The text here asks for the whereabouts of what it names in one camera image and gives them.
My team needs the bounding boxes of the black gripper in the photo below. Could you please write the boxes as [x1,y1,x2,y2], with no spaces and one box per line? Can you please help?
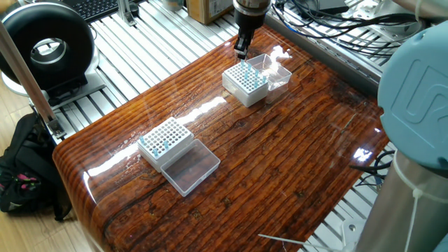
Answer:
[233,10,270,60]

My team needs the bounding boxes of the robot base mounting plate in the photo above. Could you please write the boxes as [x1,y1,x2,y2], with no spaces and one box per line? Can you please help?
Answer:
[341,219,367,252]

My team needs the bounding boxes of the clear plastic holder lid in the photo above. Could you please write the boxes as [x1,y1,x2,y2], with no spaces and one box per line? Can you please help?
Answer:
[160,139,221,197]
[245,53,293,92]

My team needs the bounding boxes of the white pipette tip holder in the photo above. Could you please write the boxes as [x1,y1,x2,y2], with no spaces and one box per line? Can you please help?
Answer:
[136,116,195,172]
[221,62,270,109]

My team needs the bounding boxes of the brown cardboard box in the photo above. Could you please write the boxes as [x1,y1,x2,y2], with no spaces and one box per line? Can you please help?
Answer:
[185,0,235,25]

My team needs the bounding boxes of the silver metal cup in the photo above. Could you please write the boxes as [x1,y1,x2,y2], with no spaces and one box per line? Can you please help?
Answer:
[160,0,185,12]

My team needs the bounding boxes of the black power adapter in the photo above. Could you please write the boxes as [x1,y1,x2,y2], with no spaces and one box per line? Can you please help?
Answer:
[316,0,351,11]

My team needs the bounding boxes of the glossy wood grain board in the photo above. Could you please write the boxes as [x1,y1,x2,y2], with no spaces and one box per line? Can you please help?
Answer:
[52,20,390,252]

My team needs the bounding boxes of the silver metal mounting plate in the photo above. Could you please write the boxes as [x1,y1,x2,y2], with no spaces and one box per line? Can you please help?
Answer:
[341,0,426,36]

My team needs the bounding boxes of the black keyboard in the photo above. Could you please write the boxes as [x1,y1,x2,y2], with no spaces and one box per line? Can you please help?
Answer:
[59,0,141,24]

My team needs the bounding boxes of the black backpack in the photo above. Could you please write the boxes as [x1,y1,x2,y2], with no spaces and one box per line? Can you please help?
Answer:
[0,111,73,222]

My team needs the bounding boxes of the aluminium frame post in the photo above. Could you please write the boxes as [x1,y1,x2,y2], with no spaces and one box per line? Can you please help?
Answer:
[0,20,67,139]
[117,0,137,27]

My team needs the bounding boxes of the black gripper cable bundle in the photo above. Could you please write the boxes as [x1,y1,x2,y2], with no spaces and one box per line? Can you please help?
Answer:
[271,0,427,59]

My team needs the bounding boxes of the grey device base plate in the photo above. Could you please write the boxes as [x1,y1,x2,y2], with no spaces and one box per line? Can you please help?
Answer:
[1,45,107,110]

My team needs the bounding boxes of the black ring-shaped device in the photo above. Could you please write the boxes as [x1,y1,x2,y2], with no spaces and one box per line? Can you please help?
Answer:
[0,1,96,106]

